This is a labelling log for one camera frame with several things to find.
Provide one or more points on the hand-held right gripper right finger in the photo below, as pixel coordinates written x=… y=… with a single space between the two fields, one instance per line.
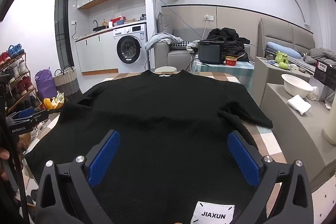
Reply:
x=242 y=161

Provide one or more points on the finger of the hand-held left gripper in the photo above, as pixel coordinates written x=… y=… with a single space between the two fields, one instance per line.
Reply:
x=39 y=115

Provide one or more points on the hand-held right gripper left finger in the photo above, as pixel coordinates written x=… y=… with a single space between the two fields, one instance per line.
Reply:
x=105 y=158

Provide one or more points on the black knit sweater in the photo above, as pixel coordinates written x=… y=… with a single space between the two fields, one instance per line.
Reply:
x=162 y=121

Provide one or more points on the pile of black clothes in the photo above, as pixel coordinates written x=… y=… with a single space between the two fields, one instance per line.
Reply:
x=231 y=37

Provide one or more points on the person's left hand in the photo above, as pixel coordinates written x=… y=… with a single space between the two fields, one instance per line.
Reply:
x=4 y=163

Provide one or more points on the white green sneaker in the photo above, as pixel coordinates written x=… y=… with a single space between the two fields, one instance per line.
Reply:
x=39 y=130

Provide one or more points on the purple bag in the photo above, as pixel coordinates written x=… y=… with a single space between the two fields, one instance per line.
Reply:
x=46 y=85

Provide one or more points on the checked table blanket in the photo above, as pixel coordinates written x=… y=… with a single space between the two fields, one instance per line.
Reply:
x=270 y=142

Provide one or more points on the woven laundry basket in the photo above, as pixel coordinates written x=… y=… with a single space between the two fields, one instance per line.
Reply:
x=67 y=82

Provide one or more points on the shoe rack with shoes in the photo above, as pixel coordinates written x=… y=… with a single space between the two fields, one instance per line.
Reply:
x=18 y=74

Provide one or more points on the grey upholstered bed platform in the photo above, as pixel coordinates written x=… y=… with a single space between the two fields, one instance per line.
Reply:
x=294 y=134

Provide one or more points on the white folded cloth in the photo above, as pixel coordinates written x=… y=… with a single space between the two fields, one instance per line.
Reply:
x=299 y=106

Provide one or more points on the white base cabinets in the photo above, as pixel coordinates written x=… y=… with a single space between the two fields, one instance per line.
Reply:
x=92 y=53

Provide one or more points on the dark door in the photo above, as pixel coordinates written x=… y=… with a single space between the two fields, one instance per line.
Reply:
x=63 y=29

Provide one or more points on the small table with teal cloth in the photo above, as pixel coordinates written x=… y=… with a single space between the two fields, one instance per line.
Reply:
x=223 y=74

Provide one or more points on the white plastic basin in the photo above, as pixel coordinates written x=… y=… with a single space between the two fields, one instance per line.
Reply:
x=296 y=85

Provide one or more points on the clear plastic bag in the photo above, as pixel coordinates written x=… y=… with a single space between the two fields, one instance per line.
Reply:
x=314 y=94

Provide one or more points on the red bowl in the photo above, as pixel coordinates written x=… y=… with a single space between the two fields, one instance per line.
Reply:
x=231 y=61

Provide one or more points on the wooden chopsticks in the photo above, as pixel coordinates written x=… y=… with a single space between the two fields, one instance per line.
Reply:
x=240 y=56

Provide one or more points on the black sink basin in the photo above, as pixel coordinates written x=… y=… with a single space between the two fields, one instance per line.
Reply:
x=99 y=28

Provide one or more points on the white round stool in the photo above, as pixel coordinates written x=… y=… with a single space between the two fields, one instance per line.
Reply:
x=165 y=69

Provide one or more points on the black faucet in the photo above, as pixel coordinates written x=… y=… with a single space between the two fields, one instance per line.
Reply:
x=95 y=23

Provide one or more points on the green frog toy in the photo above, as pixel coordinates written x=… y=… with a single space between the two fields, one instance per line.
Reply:
x=281 y=56

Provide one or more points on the white washing machine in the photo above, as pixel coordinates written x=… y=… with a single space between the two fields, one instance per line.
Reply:
x=131 y=48

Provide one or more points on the light blue pillow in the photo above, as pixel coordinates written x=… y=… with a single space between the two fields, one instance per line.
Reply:
x=283 y=49

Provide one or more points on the black cardboard box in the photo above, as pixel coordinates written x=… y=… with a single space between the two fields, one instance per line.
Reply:
x=325 y=74

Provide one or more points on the red container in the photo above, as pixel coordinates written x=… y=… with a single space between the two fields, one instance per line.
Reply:
x=115 y=21

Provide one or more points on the grey sofa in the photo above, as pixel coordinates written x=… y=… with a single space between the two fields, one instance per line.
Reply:
x=178 y=57

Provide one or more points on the white grey hoodie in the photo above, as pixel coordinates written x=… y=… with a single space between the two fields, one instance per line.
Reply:
x=193 y=45

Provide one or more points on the grey jacket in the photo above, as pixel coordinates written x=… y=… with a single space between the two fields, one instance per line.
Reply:
x=320 y=54

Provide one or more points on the light grey garment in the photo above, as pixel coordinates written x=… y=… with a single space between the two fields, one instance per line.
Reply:
x=160 y=39

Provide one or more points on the houndstooth cushion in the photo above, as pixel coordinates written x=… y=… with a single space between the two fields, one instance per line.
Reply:
x=181 y=43

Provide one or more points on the grey padded headboard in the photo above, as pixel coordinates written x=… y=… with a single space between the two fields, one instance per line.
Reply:
x=286 y=32

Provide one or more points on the grey pillow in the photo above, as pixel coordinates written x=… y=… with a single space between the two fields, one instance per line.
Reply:
x=165 y=23

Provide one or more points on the white curtain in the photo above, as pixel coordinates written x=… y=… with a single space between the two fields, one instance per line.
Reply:
x=323 y=16

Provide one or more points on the white wall socket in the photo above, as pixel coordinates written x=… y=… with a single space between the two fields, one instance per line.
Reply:
x=209 y=17

